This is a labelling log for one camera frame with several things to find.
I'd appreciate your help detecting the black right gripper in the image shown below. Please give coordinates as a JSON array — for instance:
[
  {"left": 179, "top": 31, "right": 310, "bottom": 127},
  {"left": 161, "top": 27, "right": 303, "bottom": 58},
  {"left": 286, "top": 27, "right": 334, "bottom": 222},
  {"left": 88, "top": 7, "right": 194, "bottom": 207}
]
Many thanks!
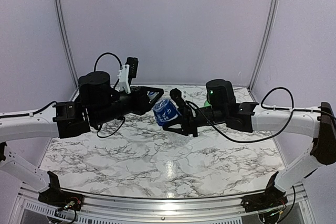
[{"left": 163, "top": 104, "right": 228, "bottom": 136}]

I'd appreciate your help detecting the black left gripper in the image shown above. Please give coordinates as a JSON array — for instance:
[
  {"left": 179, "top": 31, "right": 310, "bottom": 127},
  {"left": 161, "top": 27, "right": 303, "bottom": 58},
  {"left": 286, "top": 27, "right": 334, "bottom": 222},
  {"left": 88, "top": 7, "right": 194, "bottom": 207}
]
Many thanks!
[{"left": 91, "top": 86, "right": 164, "bottom": 126}]

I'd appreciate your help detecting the clear bottle blue label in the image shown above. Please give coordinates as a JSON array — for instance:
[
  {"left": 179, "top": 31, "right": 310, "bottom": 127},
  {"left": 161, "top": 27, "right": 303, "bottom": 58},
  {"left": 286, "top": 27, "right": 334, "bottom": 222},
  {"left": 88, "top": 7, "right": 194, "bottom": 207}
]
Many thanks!
[{"left": 152, "top": 98, "right": 191, "bottom": 147}]

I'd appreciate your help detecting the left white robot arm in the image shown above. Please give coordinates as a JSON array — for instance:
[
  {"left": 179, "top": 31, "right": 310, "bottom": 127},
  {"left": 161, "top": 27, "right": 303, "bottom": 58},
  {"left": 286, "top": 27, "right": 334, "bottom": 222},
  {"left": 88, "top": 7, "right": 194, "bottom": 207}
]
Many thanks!
[{"left": 1, "top": 69, "right": 164, "bottom": 206}]

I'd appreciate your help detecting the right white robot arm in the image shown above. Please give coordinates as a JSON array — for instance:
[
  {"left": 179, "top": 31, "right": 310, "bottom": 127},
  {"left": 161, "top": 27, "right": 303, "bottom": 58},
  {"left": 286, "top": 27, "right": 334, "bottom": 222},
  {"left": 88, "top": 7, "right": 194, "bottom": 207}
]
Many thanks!
[{"left": 163, "top": 79, "right": 335, "bottom": 207}]

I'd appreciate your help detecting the green plastic bottle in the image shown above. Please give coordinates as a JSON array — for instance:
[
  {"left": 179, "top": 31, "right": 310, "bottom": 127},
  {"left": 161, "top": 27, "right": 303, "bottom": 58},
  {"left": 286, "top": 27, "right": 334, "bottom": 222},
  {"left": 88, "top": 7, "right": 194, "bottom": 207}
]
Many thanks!
[{"left": 204, "top": 100, "right": 211, "bottom": 107}]

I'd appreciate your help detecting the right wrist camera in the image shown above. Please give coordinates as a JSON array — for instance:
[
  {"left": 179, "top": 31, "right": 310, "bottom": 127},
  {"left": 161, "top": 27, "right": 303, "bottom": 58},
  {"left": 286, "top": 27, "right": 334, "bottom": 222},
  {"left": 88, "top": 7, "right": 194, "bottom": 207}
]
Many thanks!
[{"left": 182, "top": 91, "right": 196, "bottom": 116}]

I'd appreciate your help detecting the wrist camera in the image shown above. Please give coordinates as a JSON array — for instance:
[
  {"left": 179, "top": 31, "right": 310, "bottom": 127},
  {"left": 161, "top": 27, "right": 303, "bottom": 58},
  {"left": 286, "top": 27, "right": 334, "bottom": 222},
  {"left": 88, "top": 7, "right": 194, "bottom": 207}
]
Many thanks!
[
  {"left": 182, "top": 91, "right": 196, "bottom": 116},
  {"left": 118, "top": 57, "right": 139, "bottom": 94}
]

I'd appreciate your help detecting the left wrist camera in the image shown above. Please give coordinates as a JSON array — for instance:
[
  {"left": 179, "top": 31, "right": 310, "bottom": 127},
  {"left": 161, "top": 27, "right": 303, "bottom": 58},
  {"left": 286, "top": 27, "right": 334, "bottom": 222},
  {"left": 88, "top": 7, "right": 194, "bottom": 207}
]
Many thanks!
[{"left": 118, "top": 57, "right": 139, "bottom": 94}]

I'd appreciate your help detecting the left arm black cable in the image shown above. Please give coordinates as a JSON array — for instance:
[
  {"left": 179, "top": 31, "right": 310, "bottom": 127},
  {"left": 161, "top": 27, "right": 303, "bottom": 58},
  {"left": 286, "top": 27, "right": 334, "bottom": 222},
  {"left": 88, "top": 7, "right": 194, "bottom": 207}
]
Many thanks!
[{"left": 93, "top": 52, "right": 123, "bottom": 74}]

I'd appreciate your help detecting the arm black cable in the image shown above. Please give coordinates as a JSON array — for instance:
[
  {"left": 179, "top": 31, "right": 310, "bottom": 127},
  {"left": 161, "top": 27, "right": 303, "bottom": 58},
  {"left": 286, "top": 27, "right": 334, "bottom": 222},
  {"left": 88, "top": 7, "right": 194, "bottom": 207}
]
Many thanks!
[
  {"left": 209, "top": 87, "right": 295, "bottom": 143},
  {"left": 93, "top": 52, "right": 123, "bottom": 74}
]

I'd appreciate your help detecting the aluminium front rail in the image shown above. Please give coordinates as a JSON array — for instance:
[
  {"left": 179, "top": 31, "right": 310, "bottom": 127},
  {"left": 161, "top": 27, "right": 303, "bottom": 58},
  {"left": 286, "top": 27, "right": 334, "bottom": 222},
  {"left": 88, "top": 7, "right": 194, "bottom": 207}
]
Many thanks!
[{"left": 9, "top": 184, "right": 316, "bottom": 223}]

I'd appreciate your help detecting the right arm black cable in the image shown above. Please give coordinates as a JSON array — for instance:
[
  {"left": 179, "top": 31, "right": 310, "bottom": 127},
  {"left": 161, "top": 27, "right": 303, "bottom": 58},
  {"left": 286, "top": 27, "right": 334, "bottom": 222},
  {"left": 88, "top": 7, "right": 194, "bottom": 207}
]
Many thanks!
[{"left": 209, "top": 87, "right": 295, "bottom": 143}]

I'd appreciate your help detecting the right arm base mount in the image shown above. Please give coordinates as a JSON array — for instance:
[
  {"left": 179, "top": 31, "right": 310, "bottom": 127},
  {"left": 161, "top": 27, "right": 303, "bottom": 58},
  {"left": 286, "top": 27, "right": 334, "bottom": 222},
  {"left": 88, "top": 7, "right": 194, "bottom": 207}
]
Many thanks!
[{"left": 240, "top": 172, "right": 288, "bottom": 212}]

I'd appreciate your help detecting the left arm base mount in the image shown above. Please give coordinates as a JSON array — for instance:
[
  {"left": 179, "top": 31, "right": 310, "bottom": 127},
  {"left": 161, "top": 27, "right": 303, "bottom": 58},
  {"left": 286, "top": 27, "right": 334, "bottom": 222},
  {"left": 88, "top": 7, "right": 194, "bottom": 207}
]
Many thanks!
[{"left": 38, "top": 171, "right": 83, "bottom": 211}]

